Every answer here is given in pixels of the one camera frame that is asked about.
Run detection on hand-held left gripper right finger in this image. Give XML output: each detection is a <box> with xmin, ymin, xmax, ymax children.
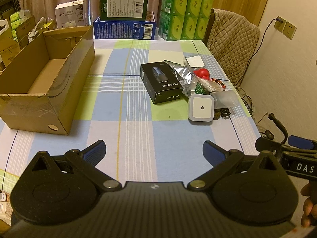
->
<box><xmin>187</xmin><ymin>140</ymin><xmax>283</xmax><ymax>192</ymax></box>

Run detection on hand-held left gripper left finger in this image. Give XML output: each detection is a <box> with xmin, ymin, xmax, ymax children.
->
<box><xmin>32</xmin><ymin>140</ymin><xmax>122</xmax><ymax>192</ymax></box>

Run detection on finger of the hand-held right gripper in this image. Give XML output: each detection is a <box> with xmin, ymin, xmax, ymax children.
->
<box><xmin>255</xmin><ymin>137</ymin><xmax>317</xmax><ymax>157</ymax></box>
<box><xmin>288</xmin><ymin>135</ymin><xmax>317</xmax><ymax>151</ymax></box>

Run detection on white square night light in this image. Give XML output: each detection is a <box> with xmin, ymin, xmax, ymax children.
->
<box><xmin>188</xmin><ymin>95</ymin><xmax>215</xmax><ymax>126</ymax></box>

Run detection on frosted plastic cup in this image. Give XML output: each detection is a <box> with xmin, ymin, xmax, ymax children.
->
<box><xmin>210</xmin><ymin>90</ymin><xmax>239</xmax><ymax>109</ymax></box>

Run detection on clear bag of cotton swabs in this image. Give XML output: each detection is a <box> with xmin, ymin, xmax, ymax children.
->
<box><xmin>197</xmin><ymin>78</ymin><xmax>223</xmax><ymax>93</ymax></box>

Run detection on red-brown knotted trinket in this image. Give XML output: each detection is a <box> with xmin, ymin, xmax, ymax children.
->
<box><xmin>213</xmin><ymin>79</ymin><xmax>227</xmax><ymax>90</ymax></box>

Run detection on silver foil bag green label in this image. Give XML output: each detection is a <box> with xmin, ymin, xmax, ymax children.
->
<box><xmin>164</xmin><ymin>60</ymin><xmax>211</xmax><ymax>97</ymax></box>

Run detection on red cat figurine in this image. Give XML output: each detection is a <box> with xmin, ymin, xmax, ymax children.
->
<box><xmin>193</xmin><ymin>68</ymin><xmax>211</xmax><ymax>80</ymax></box>

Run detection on brown cardboard box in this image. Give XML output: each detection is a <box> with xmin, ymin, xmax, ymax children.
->
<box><xmin>0</xmin><ymin>25</ymin><xmax>96</xmax><ymax>135</ymax></box>

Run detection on black shaver box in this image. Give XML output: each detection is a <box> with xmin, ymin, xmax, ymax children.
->
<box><xmin>140</xmin><ymin>61</ymin><xmax>183</xmax><ymax>105</ymax></box>

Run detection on clear packet with white pad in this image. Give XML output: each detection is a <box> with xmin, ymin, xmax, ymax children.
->
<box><xmin>183</xmin><ymin>54</ymin><xmax>205</xmax><ymax>68</ymax></box>

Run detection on person's right hand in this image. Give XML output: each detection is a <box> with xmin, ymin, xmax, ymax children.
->
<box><xmin>300</xmin><ymin>182</ymin><xmax>317</xmax><ymax>228</ymax></box>

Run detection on white power strip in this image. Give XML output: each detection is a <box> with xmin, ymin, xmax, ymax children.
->
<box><xmin>0</xmin><ymin>191</ymin><xmax>11</xmax><ymax>219</ymax></box>

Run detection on beige quilted chair cover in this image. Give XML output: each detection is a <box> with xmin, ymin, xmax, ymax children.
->
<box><xmin>207</xmin><ymin>8</ymin><xmax>260</xmax><ymax>87</ymax></box>

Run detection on blue flat carton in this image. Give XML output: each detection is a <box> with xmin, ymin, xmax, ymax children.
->
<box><xmin>94</xmin><ymin>11</ymin><xmax>156</xmax><ymax>40</ymax></box>

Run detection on dark wooden chair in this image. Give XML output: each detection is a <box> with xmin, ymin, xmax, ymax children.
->
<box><xmin>203</xmin><ymin>8</ymin><xmax>216</xmax><ymax>40</ymax></box>

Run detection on brown carton with tissue packs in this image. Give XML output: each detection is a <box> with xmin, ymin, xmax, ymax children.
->
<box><xmin>0</xmin><ymin>9</ymin><xmax>36</xmax><ymax>71</ymax></box>

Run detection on crumpled white plastic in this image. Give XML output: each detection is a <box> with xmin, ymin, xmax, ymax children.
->
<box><xmin>27</xmin><ymin>17</ymin><xmax>54</xmax><ymax>43</ymax></box>

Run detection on white humidifier box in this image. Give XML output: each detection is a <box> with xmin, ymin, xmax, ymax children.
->
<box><xmin>55</xmin><ymin>0</ymin><xmax>85</xmax><ymax>29</ymax></box>

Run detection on stack of green tissue packs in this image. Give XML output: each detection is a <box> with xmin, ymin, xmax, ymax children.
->
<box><xmin>160</xmin><ymin>0</ymin><xmax>215</xmax><ymax>41</ymax></box>

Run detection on dark green carton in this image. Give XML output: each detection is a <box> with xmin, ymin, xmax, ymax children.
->
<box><xmin>99</xmin><ymin>0</ymin><xmax>149</xmax><ymax>20</ymax></box>

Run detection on steel kettle black handle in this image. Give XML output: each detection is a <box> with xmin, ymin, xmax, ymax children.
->
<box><xmin>258</xmin><ymin>113</ymin><xmax>289</xmax><ymax>144</ymax></box>

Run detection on tangled floor cables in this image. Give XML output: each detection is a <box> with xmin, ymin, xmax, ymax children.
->
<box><xmin>239</xmin><ymin>87</ymin><xmax>259</xmax><ymax>116</ymax></box>

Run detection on dark charger cable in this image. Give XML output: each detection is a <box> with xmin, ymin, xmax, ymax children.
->
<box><xmin>239</xmin><ymin>17</ymin><xmax>279</xmax><ymax>85</ymax></box>

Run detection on beige wall socket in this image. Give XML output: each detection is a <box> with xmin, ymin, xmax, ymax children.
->
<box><xmin>284</xmin><ymin>21</ymin><xmax>297</xmax><ymax>39</ymax></box>
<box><xmin>274</xmin><ymin>17</ymin><xmax>286</xmax><ymax>32</ymax></box>

